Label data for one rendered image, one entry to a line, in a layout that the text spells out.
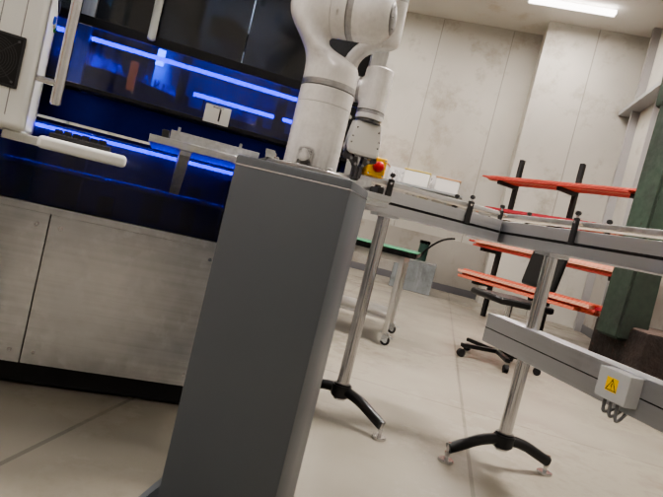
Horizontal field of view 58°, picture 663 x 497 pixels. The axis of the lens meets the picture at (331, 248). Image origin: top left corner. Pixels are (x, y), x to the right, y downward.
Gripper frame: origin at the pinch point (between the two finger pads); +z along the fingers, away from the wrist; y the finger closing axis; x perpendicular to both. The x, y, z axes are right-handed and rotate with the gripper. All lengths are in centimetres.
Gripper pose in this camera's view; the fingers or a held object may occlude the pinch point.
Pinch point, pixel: (355, 173)
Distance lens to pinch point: 178.1
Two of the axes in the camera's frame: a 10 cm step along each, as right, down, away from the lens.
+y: -9.3, -2.1, -2.9
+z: -2.4, 9.7, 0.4
